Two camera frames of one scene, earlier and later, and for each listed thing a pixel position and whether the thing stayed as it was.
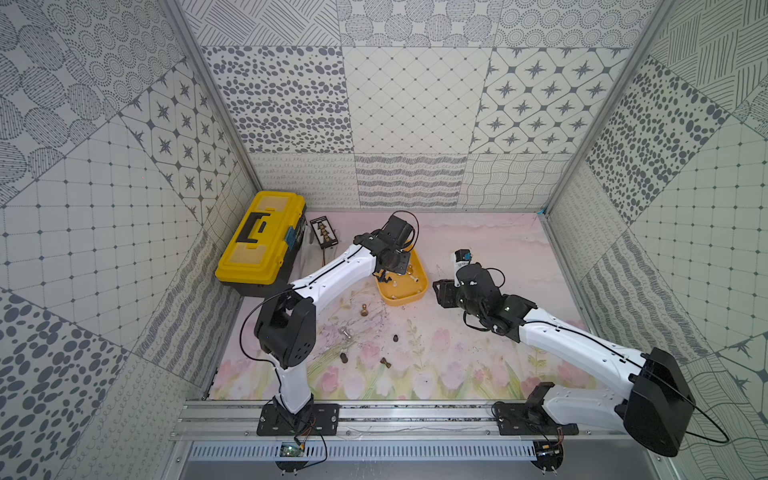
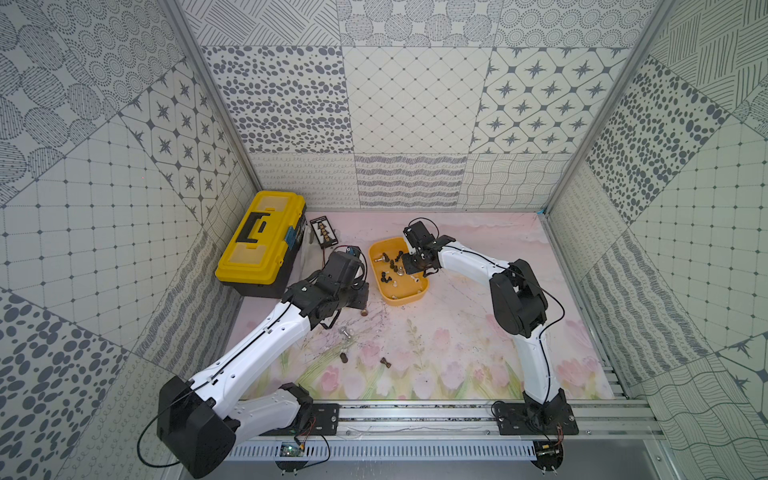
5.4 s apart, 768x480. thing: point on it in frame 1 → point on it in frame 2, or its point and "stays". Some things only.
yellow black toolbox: x=264 y=252 stays
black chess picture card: x=324 y=232 stays
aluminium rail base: x=401 y=441 stays
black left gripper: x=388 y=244 → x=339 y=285
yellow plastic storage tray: x=405 y=287 stays
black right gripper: x=444 y=295 → x=408 y=266
